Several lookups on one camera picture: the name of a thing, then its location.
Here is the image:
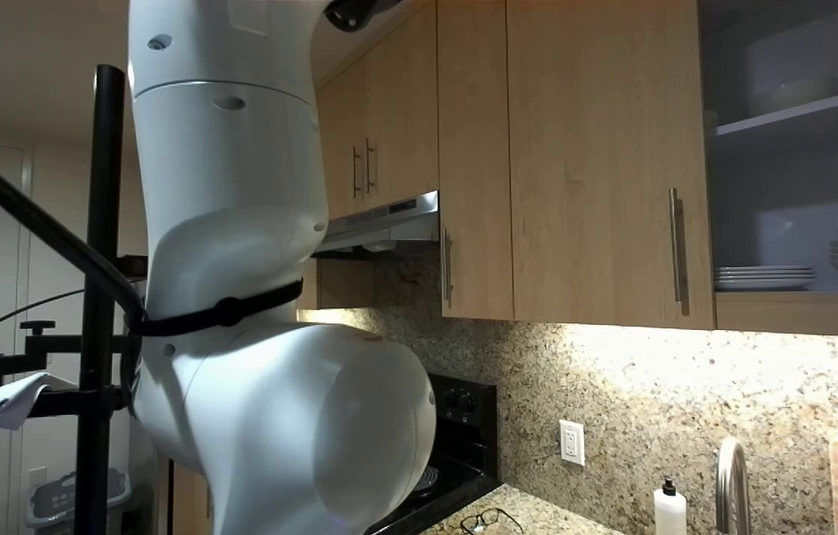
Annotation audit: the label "narrow wooden cabinet door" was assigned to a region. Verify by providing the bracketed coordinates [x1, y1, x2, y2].
[434, 0, 517, 325]

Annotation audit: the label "wide wooden cabinet door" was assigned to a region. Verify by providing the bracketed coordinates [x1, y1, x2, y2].
[504, 0, 718, 329]

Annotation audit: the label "steel range hood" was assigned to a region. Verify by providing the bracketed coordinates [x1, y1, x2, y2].
[311, 188, 441, 262]

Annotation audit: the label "black electric stove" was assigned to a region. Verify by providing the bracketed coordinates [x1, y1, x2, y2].
[369, 372, 502, 535]

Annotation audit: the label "black stand pole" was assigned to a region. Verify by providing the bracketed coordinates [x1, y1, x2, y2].
[73, 63, 129, 535]

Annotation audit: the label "stack of white plates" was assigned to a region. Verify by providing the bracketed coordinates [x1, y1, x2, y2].
[712, 258, 819, 295]

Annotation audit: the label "white soap dispenser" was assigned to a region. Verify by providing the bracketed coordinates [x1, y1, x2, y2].
[651, 479, 689, 535]

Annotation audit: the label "black stand crossbar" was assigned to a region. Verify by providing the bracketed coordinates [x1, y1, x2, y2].
[0, 317, 132, 387]
[0, 384, 132, 432]

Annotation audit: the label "steel kitchen faucet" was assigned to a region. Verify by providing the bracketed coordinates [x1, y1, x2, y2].
[712, 433, 753, 535]

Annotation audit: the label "white paper tag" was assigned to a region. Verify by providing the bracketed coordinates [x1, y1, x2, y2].
[0, 369, 76, 433]

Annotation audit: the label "grey laundry basket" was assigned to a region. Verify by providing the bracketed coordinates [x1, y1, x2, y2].
[24, 464, 135, 535]

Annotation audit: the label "metal cabinet door handle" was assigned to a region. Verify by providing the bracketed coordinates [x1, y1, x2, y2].
[664, 183, 692, 317]
[346, 142, 366, 201]
[363, 137, 379, 197]
[438, 229, 459, 313]

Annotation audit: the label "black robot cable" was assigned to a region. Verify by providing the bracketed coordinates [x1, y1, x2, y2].
[132, 280, 306, 342]

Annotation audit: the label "white wall outlet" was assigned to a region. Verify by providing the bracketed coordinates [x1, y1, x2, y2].
[556, 417, 588, 470]

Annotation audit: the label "wire frame eyeglasses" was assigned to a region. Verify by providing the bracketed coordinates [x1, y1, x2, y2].
[452, 504, 532, 535]

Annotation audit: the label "thin grey cable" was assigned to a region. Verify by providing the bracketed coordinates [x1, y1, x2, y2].
[0, 284, 91, 348]

